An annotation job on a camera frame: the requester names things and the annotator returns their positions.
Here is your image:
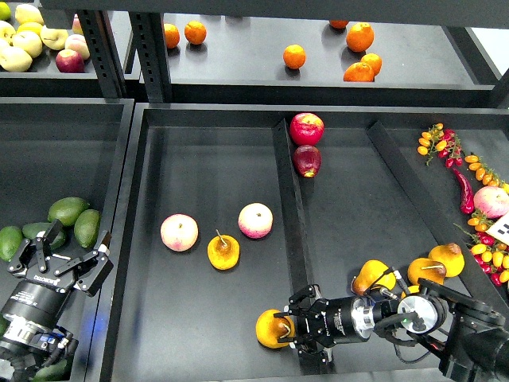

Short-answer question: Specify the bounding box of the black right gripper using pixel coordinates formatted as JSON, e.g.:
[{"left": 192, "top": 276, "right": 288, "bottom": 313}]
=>
[{"left": 274, "top": 284, "right": 370, "bottom": 364}]

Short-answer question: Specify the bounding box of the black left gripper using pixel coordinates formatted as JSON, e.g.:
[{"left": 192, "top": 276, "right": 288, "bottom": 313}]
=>
[{"left": 1, "top": 219, "right": 114, "bottom": 332}]

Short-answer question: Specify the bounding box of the green avocado tray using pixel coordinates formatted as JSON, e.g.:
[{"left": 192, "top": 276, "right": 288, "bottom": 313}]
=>
[
  {"left": 47, "top": 197, "right": 90, "bottom": 227},
  {"left": 74, "top": 209, "right": 101, "bottom": 248},
  {"left": 0, "top": 317, "right": 10, "bottom": 337}
]

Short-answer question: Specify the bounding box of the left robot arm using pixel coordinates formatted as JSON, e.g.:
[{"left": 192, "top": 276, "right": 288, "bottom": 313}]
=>
[{"left": 1, "top": 220, "right": 113, "bottom": 381}]

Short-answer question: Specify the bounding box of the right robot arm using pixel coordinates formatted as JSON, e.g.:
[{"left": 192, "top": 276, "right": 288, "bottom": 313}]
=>
[{"left": 273, "top": 267, "right": 508, "bottom": 381}]

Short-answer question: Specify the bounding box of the dark green avocado under gripper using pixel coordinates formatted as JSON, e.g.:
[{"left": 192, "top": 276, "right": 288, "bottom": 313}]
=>
[{"left": 21, "top": 222, "right": 67, "bottom": 250}]

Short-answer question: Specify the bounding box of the green avocado far left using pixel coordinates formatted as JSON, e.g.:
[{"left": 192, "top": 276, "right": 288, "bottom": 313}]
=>
[{"left": 0, "top": 226, "right": 24, "bottom": 262}]

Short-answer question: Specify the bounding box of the yellow pear lying right tray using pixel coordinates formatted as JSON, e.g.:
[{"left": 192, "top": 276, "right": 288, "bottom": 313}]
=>
[{"left": 351, "top": 259, "right": 396, "bottom": 295}]

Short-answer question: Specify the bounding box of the green avocado bottom left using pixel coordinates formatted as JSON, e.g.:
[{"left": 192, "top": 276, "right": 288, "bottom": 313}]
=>
[{"left": 32, "top": 357, "right": 74, "bottom": 382}]

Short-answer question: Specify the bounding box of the yellow pear with stem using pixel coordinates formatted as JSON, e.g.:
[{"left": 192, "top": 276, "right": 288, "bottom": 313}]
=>
[{"left": 207, "top": 229, "right": 240, "bottom": 271}]

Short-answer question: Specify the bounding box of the yellow pear low right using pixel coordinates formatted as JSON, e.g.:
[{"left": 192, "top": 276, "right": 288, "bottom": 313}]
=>
[{"left": 407, "top": 258, "right": 446, "bottom": 285}]

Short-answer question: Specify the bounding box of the black left tray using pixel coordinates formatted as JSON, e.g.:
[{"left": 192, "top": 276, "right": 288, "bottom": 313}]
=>
[{"left": 1, "top": 97, "right": 134, "bottom": 381}]

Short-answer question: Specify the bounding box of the black tray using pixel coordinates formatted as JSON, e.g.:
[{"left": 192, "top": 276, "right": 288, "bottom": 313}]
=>
[
  {"left": 1, "top": 97, "right": 134, "bottom": 381},
  {"left": 85, "top": 104, "right": 508, "bottom": 381}
]

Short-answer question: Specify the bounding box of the pink apple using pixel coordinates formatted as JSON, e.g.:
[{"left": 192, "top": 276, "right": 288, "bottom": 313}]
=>
[
  {"left": 160, "top": 213, "right": 199, "bottom": 252},
  {"left": 473, "top": 186, "right": 508, "bottom": 219},
  {"left": 238, "top": 202, "right": 274, "bottom": 239}
]

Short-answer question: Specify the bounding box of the pink apple left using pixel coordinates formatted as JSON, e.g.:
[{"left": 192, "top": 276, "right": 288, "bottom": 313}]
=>
[{"left": 160, "top": 213, "right": 199, "bottom": 252}]

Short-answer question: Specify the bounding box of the black centre tray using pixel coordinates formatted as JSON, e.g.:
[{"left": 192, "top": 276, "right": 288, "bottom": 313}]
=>
[{"left": 85, "top": 104, "right": 508, "bottom": 381}]

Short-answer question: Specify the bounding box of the dark red apple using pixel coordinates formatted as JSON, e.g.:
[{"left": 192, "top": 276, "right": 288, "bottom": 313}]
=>
[{"left": 292, "top": 145, "right": 322, "bottom": 178}]

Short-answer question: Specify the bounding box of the bright red apple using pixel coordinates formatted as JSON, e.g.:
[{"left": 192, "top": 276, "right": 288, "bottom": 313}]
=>
[{"left": 289, "top": 112, "right": 324, "bottom": 146}]

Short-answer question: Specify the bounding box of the red apple on shelf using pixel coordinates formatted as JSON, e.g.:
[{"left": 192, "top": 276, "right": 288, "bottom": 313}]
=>
[{"left": 55, "top": 49, "right": 85, "bottom": 73}]

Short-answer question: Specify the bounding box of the red chili pepper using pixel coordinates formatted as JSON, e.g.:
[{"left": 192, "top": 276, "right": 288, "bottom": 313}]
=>
[{"left": 453, "top": 168, "right": 475, "bottom": 215}]

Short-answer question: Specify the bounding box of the pink apple far right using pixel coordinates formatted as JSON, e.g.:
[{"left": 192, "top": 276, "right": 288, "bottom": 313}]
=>
[{"left": 473, "top": 186, "right": 508, "bottom": 219}]

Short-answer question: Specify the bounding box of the cherry tomato bunch top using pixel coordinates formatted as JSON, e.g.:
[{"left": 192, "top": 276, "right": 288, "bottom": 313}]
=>
[{"left": 417, "top": 123, "right": 464, "bottom": 168}]

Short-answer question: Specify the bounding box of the orange leftmost shelf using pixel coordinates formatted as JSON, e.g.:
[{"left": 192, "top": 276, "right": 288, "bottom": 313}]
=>
[{"left": 163, "top": 23, "right": 181, "bottom": 49}]

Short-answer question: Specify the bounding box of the orange front right shelf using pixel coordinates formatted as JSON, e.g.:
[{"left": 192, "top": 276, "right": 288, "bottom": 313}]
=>
[{"left": 343, "top": 62, "right": 375, "bottom": 82}]

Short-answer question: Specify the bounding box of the orange centre shelf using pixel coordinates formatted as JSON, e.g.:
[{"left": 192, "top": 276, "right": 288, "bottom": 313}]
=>
[{"left": 282, "top": 45, "right": 306, "bottom": 70}]

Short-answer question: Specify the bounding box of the large orange right shelf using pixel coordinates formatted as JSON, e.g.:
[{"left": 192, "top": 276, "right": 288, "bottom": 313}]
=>
[{"left": 346, "top": 21, "right": 375, "bottom": 53}]

